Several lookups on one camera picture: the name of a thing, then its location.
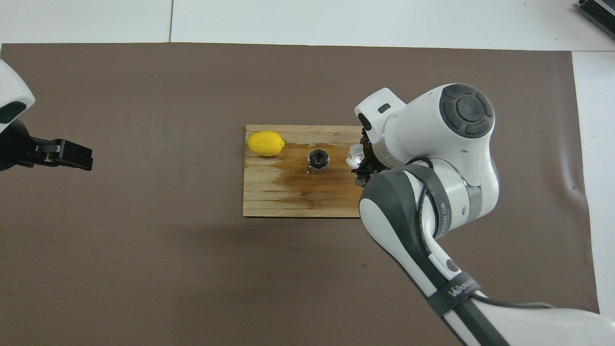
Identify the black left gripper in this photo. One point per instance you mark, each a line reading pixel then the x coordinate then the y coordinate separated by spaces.
pixel 17 146

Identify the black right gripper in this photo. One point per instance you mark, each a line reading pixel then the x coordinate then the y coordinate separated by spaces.
pixel 374 161

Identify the small clear plastic cup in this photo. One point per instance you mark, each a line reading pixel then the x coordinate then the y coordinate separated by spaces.
pixel 355 154

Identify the steel double jigger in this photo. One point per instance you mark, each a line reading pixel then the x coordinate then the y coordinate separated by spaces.
pixel 318 160

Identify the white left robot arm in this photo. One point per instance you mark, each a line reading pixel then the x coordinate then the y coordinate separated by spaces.
pixel 14 86

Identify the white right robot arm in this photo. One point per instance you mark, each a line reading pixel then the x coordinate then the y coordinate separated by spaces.
pixel 432 134

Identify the yellow lemon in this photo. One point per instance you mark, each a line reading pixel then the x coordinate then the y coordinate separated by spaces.
pixel 265 143

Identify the brown paper table mat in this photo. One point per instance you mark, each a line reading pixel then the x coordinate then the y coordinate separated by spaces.
pixel 144 264

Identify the grey ribbed device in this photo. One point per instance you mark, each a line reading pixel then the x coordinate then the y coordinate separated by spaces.
pixel 598 14

